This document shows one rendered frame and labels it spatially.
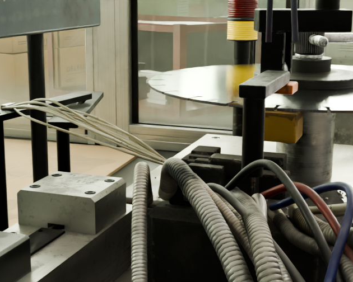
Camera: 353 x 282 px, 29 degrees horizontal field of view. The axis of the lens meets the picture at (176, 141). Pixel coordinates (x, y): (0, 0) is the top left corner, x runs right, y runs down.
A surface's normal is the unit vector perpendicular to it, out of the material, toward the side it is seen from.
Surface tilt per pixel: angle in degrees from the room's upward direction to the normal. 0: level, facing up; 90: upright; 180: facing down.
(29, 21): 90
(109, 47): 90
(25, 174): 0
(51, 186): 0
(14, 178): 0
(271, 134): 90
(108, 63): 90
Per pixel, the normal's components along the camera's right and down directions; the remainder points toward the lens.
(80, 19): 0.94, 0.08
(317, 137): 0.25, 0.22
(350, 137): -0.34, 0.21
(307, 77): -0.01, -0.95
